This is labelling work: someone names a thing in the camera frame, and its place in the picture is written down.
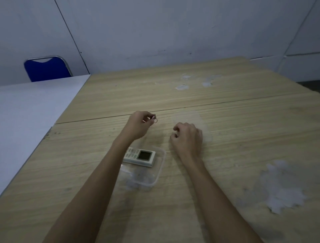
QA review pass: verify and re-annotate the person's left hand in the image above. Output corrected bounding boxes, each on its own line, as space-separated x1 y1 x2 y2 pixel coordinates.
121 111 156 141

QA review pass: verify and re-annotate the person's right hand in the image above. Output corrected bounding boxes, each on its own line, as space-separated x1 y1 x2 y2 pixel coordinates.
170 122 203 161

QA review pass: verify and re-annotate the person's left forearm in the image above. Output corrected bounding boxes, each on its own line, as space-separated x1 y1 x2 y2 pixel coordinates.
42 135 134 243

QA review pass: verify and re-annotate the person's right forearm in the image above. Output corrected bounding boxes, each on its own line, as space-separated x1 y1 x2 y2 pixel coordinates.
179 155 264 243

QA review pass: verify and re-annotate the white remote control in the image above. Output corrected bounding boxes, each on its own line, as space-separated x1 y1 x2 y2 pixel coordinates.
123 147 156 168

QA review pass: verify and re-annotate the clear plastic container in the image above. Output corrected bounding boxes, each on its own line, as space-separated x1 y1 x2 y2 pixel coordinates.
119 146 167 192

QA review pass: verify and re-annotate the blue chair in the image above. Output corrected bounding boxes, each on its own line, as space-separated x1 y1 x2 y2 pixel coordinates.
24 56 73 82

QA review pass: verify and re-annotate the white table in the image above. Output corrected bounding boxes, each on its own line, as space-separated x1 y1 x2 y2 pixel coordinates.
0 74 91 196

